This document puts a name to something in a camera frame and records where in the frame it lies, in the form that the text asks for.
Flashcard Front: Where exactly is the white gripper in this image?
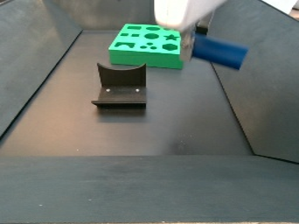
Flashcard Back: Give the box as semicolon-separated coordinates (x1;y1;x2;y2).
154;0;227;61

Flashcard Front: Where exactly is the blue oval cylinder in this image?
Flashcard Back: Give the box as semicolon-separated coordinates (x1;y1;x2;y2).
191;34;249;69

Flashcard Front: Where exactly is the green foam shape board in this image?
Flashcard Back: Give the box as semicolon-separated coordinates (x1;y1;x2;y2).
108;24;183;69

